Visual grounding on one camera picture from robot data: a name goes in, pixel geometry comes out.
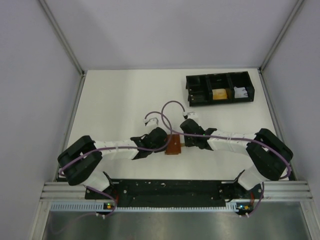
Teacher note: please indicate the black three-compartment organizer tray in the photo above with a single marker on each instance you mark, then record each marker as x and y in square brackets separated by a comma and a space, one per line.
[199, 88]

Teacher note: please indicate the brown leather card holder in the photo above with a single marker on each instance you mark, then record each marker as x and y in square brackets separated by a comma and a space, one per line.
[175, 146]

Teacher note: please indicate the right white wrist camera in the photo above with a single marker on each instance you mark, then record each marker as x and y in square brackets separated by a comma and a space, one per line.
[190, 115]

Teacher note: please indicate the left aluminium corner post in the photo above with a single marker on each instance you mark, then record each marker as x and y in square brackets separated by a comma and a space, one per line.
[60, 36]

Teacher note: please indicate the aluminium front frame rail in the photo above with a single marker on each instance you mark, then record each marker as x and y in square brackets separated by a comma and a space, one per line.
[274, 191]

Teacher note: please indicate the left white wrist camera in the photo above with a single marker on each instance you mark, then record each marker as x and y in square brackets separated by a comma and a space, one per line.
[152, 122]

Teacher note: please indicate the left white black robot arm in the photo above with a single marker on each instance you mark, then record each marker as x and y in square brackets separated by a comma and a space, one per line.
[85, 161]

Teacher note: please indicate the aluminium corner post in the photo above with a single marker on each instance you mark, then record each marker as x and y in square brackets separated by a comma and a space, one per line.
[60, 36]
[298, 6]

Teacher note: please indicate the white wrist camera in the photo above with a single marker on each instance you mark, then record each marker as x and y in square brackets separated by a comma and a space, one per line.
[190, 115]
[152, 122]

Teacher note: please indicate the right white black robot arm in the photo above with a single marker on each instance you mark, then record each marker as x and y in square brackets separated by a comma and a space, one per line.
[270, 156]

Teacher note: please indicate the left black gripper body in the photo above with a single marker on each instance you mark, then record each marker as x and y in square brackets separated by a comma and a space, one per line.
[161, 139]

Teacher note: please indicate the white card in tray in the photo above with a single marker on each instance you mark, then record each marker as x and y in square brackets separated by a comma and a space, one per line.
[240, 92]

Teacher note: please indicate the grey slotted cable duct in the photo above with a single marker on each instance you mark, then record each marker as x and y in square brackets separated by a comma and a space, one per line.
[107, 207]

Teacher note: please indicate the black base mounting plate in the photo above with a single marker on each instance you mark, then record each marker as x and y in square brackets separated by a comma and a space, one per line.
[161, 193]

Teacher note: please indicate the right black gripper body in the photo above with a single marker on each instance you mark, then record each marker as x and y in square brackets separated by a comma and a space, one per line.
[186, 136]

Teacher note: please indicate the yellow card in tray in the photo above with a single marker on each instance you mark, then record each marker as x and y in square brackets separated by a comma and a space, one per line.
[219, 94]

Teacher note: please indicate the right aluminium corner post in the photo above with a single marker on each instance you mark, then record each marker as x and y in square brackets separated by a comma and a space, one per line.
[298, 6]

